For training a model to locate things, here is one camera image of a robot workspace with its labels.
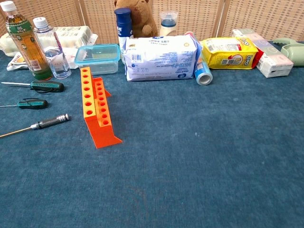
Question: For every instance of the orange tool rack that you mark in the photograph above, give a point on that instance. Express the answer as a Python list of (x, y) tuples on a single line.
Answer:
[(102, 135)]

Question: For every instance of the large green black screwdriver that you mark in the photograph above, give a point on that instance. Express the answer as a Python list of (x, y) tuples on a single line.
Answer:
[(47, 86)]

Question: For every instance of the small green black screwdriver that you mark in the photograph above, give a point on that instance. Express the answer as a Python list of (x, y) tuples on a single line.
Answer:
[(33, 103)]

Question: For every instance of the white blue wipes pack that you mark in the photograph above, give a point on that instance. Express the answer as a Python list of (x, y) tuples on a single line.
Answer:
[(161, 59)]

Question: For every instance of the blue felt table cloth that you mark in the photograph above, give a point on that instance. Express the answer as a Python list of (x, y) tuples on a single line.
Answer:
[(190, 166)]

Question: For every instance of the clear container blue lid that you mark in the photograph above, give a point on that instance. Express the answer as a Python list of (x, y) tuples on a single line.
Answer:
[(99, 57)]

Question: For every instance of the white bottle clear cap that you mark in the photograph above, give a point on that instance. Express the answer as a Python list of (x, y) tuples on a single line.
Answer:
[(168, 28)]

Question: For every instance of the blue white spray bottle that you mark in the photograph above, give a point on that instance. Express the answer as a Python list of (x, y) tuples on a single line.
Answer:
[(123, 23)]

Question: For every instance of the yellow snack bag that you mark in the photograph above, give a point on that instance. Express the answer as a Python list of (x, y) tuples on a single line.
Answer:
[(228, 57)]

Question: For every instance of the brown capybara plush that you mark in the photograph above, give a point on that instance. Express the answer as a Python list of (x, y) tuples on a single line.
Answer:
[(142, 16)]

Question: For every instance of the pink white snack bag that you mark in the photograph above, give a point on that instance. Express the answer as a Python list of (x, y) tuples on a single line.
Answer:
[(69, 55)]

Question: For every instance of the clear water bottle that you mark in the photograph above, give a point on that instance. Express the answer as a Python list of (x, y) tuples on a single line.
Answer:
[(57, 61)]

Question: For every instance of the rattan folding screen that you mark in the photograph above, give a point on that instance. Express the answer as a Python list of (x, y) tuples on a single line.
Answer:
[(202, 16)]

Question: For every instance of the pastel tissue box pack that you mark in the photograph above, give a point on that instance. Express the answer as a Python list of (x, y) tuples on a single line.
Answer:
[(273, 59)]

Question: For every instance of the tea bottle green label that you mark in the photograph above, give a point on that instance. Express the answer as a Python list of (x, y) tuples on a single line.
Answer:
[(28, 47)]

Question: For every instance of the green lint roller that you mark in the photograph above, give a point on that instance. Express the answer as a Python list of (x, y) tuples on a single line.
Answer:
[(293, 51)]

